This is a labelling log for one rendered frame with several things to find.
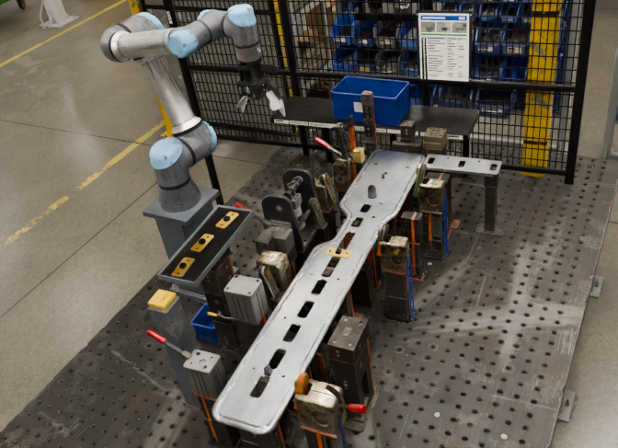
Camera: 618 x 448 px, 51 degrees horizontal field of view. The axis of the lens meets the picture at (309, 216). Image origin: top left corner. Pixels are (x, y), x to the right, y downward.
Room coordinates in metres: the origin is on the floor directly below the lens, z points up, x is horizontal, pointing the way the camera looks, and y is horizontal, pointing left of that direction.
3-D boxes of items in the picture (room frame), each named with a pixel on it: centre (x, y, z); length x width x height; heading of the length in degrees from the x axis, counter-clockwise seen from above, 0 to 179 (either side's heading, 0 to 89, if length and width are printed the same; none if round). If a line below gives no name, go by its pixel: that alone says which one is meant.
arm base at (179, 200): (2.01, 0.45, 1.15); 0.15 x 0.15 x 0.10
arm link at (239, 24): (1.89, 0.10, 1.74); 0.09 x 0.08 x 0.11; 50
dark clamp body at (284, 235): (1.75, 0.11, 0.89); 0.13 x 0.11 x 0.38; 61
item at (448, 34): (2.53, -0.66, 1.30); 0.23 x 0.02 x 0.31; 61
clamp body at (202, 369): (1.25, 0.36, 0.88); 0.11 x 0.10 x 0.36; 61
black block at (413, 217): (1.84, -0.36, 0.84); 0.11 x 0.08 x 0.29; 61
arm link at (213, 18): (1.94, 0.19, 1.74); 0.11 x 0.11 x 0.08; 50
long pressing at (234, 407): (1.66, -0.07, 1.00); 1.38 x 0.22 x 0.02; 151
